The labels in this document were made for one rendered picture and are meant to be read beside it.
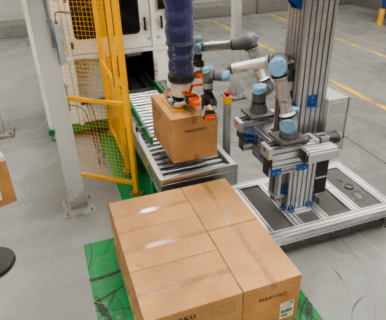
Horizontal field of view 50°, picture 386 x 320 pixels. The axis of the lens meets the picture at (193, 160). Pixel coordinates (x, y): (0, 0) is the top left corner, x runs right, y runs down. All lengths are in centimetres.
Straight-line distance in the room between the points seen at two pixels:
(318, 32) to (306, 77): 32
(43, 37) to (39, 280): 192
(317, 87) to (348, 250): 141
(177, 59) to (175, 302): 185
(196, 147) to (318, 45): 124
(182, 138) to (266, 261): 123
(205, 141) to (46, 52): 147
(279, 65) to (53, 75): 188
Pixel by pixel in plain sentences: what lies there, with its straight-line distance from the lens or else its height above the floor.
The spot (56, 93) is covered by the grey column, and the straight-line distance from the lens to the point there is 374.
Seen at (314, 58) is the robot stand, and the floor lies 156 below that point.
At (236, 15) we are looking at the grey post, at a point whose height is 125.
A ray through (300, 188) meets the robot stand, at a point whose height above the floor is 41.
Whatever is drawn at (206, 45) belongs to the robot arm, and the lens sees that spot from 360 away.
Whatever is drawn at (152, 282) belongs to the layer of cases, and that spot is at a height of 54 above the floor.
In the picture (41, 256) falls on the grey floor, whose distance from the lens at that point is 388.
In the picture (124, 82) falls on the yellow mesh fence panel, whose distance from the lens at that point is 383.
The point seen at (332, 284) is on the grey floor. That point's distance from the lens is 350.
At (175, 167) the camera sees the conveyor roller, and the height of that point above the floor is 55.
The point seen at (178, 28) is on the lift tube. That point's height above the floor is 174.
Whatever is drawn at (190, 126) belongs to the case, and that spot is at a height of 100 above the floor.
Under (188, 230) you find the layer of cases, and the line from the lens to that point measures 300.
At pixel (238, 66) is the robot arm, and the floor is 156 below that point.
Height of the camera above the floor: 245
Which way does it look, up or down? 30 degrees down
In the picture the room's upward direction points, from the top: 2 degrees counter-clockwise
